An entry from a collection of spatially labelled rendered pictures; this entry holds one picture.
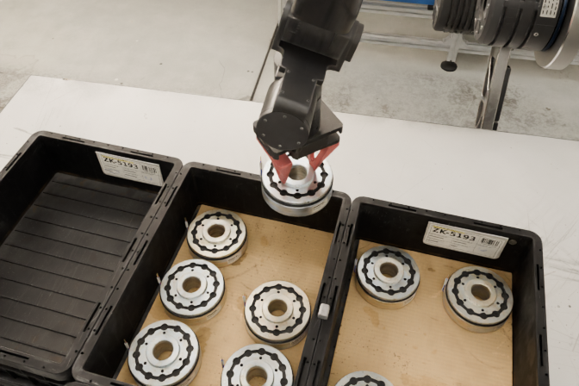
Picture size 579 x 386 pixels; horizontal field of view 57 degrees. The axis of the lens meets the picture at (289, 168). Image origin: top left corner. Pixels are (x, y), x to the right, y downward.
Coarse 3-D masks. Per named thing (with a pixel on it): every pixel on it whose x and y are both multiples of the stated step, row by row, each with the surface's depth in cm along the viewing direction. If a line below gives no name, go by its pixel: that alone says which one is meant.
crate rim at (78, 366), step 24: (192, 168) 94; (216, 168) 94; (168, 192) 90; (336, 192) 90; (144, 240) 83; (336, 240) 85; (120, 288) 78; (96, 336) 73; (312, 336) 73; (96, 384) 68; (120, 384) 69
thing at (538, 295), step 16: (352, 208) 88; (384, 208) 88; (400, 208) 88; (416, 208) 88; (352, 224) 86; (464, 224) 86; (480, 224) 86; (496, 224) 85; (336, 272) 79; (336, 288) 79; (544, 288) 78; (336, 304) 76; (544, 304) 76; (544, 320) 74; (320, 336) 73; (544, 336) 73; (320, 352) 71; (544, 352) 71; (320, 368) 70; (544, 368) 70; (544, 384) 68
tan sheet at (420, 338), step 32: (416, 256) 93; (352, 288) 89; (352, 320) 85; (384, 320) 85; (416, 320) 85; (448, 320) 85; (512, 320) 85; (352, 352) 82; (384, 352) 82; (416, 352) 82; (448, 352) 82; (480, 352) 82; (512, 352) 82; (416, 384) 78; (448, 384) 78; (480, 384) 78; (512, 384) 78
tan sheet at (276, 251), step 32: (256, 224) 98; (288, 224) 98; (256, 256) 93; (288, 256) 93; (320, 256) 93; (160, 320) 85; (224, 320) 85; (224, 352) 82; (288, 352) 82; (192, 384) 78; (256, 384) 78
